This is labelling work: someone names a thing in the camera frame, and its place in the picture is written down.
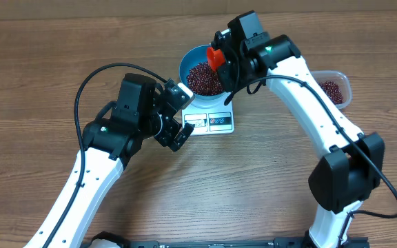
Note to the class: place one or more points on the white digital kitchen scale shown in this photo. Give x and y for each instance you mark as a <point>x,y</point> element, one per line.
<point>209,115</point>

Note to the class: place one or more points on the red scoop blue handle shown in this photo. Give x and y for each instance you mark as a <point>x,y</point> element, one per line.
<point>215,58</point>

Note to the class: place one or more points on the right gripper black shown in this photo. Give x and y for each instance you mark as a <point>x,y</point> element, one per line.
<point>231,83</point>

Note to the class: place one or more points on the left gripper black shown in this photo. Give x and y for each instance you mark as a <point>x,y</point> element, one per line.
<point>165,136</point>

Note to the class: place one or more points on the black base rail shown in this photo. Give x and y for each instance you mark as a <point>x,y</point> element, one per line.
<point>106,239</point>

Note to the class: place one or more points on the red beans in bowl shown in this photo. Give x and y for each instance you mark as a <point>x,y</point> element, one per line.
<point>202,80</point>

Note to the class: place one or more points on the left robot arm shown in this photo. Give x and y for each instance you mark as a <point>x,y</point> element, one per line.
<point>144,109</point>

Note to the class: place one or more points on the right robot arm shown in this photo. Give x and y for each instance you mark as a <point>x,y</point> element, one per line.
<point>350,162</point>

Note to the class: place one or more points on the clear plastic container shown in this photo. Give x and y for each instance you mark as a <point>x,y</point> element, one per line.
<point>340,79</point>

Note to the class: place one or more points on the blue bowl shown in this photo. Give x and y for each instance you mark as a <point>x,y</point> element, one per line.
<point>191,59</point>

